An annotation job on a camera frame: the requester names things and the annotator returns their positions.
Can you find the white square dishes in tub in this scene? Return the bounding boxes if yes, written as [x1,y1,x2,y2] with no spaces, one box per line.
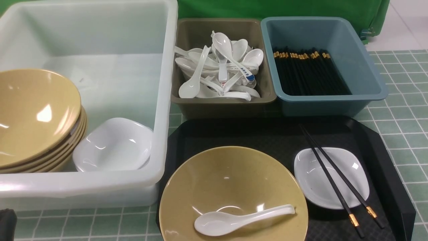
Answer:
[72,117,154,172]

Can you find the white soup spoon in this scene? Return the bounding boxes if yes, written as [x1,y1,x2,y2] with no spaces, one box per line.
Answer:
[194,204,295,237]

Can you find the stack of tan bowls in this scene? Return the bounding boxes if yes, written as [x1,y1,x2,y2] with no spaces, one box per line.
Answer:
[0,69,88,174]

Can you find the large translucent white tub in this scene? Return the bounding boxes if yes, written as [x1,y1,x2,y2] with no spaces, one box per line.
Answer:
[1,0,178,211]

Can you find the pile of white spoons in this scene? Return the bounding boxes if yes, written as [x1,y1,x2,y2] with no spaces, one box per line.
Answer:
[174,32,264,101]

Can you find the white square sauce dish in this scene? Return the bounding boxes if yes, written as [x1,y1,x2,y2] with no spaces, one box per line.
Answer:
[294,147,370,210]

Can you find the tan noodle bowl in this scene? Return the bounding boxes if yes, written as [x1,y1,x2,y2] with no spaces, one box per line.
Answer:
[159,146,309,241]

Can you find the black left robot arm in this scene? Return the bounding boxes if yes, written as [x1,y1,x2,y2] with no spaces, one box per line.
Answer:
[0,209,17,241]

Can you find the blue chopstick bin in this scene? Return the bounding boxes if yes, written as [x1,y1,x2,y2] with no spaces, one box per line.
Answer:
[261,16,388,117]

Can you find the black serving tray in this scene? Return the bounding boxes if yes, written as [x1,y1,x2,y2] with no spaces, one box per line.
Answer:
[158,116,416,241]

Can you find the bundle of black chopsticks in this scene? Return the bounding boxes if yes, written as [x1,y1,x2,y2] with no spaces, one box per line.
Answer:
[273,47,352,96]

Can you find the green cloth backdrop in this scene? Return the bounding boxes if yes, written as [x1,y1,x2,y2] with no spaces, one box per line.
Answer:
[178,0,390,44]

